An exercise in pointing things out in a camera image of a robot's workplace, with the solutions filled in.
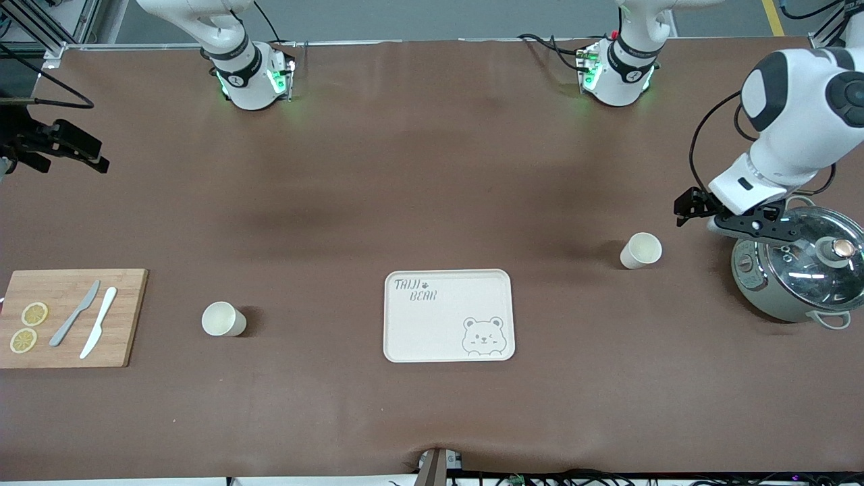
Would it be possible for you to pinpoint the aluminium frame profile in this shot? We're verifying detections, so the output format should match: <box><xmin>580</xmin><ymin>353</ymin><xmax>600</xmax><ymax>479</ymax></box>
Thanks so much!
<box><xmin>0</xmin><ymin>0</ymin><xmax>103</xmax><ymax>70</ymax></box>

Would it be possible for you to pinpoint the grey plastic knife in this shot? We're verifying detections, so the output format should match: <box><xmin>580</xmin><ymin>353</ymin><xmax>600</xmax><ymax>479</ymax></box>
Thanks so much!
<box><xmin>49</xmin><ymin>279</ymin><xmax>101</xmax><ymax>348</ymax></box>

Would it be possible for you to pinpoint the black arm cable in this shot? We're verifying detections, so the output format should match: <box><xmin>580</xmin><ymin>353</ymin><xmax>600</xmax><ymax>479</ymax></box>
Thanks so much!
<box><xmin>688</xmin><ymin>91</ymin><xmax>838</xmax><ymax>198</ymax></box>
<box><xmin>0</xmin><ymin>40</ymin><xmax>95</xmax><ymax>110</ymax></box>

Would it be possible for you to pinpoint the grey-green electric cooking pot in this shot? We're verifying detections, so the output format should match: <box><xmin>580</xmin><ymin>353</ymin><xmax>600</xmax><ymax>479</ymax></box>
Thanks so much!
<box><xmin>731</xmin><ymin>197</ymin><xmax>864</xmax><ymax>331</ymax></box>

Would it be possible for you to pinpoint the white plastic knife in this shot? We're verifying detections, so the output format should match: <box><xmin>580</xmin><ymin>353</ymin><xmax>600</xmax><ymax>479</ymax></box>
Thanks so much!
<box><xmin>79</xmin><ymin>286</ymin><xmax>118</xmax><ymax>360</ymax></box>

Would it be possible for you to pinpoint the cream bear print tray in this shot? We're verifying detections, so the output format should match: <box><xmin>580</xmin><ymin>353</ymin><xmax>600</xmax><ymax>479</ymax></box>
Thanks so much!
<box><xmin>383</xmin><ymin>269</ymin><xmax>516</xmax><ymax>364</ymax></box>

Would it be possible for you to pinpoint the glass pot lid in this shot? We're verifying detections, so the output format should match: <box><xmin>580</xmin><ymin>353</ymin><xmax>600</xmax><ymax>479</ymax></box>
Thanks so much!
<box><xmin>759</xmin><ymin>206</ymin><xmax>864</xmax><ymax>313</ymax></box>

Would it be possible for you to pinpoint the black left camera mount plate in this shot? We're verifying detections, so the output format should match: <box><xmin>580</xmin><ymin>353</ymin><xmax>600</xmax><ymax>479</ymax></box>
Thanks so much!
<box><xmin>714</xmin><ymin>200</ymin><xmax>805</xmax><ymax>246</ymax></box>

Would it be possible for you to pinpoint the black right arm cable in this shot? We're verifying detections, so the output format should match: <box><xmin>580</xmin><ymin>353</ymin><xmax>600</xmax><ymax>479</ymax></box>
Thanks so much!
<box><xmin>0</xmin><ymin>40</ymin><xmax>95</xmax><ymax>110</ymax></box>

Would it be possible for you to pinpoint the black base power cable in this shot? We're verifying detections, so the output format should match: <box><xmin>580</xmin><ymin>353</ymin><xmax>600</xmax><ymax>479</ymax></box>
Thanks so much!
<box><xmin>518</xmin><ymin>32</ymin><xmax>589</xmax><ymax>72</ymax></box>

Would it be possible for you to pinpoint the brown table cover mat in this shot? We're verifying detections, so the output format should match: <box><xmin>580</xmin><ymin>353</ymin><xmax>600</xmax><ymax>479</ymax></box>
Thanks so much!
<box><xmin>0</xmin><ymin>37</ymin><xmax>864</xmax><ymax>481</ymax></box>

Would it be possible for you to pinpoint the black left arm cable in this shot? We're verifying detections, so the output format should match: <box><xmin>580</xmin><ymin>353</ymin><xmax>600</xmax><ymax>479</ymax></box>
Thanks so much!
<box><xmin>688</xmin><ymin>91</ymin><xmax>838</xmax><ymax>198</ymax></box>

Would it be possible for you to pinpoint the white plastic cup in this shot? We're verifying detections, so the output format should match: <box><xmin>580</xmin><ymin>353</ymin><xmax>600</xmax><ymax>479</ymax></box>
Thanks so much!
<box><xmin>201</xmin><ymin>301</ymin><xmax>248</xmax><ymax>338</ymax></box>
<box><xmin>620</xmin><ymin>232</ymin><xmax>663</xmax><ymax>270</ymax></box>

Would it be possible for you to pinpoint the bamboo cutting board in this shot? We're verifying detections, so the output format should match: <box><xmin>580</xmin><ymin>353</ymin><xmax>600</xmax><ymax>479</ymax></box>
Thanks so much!
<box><xmin>0</xmin><ymin>269</ymin><xmax>149</xmax><ymax>369</ymax></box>

